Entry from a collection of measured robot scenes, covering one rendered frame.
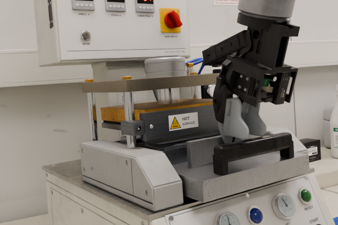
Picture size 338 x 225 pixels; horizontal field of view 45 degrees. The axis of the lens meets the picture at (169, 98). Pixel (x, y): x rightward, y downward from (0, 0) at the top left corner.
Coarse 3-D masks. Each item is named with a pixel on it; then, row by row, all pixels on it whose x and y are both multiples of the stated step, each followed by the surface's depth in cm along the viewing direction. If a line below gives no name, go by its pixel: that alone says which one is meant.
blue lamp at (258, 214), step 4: (252, 208) 62; (256, 208) 62; (252, 212) 62; (256, 212) 62; (260, 212) 62; (252, 216) 61; (256, 216) 61; (260, 216) 62; (252, 220) 61; (256, 220) 61; (260, 220) 62
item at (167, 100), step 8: (168, 88) 78; (160, 96) 78; (168, 96) 78; (176, 96) 79; (136, 104) 82; (144, 104) 80; (152, 104) 78; (160, 104) 77; (168, 104) 75; (176, 104) 74; (184, 104) 72; (192, 104) 72; (200, 104) 73; (208, 104) 74; (104, 112) 79; (112, 112) 76; (120, 112) 74; (136, 112) 69; (104, 120) 80; (112, 120) 77; (120, 120) 74; (112, 128) 77; (120, 128) 74
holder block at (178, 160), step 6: (138, 144) 72; (156, 150) 65; (162, 150) 65; (168, 150) 65; (174, 150) 65; (180, 150) 66; (186, 150) 67; (168, 156) 65; (174, 156) 65; (180, 156) 66; (186, 156) 67; (174, 162) 65; (180, 162) 66
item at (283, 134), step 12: (228, 144) 58; (240, 144) 58; (252, 144) 59; (264, 144) 61; (276, 144) 62; (288, 144) 64; (216, 156) 57; (228, 156) 57; (240, 156) 58; (252, 156) 60; (288, 156) 64; (216, 168) 57
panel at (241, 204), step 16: (304, 176) 71; (256, 192) 65; (272, 192) 66; (288, 192) 68; (192, 208) 58; (208, 208) 59; (224, 208) 60; (240, 208) 62; (272, 208) 65; (304, 208) 68; (320, 208) 70; (176, 224) 56; (192, 224) 57; (208, 224) 58; (240, 224) 61; (256, 224) 62; (272, 224) 63; (288, 224) 65; (304, 224) 67; (320, 224) 68
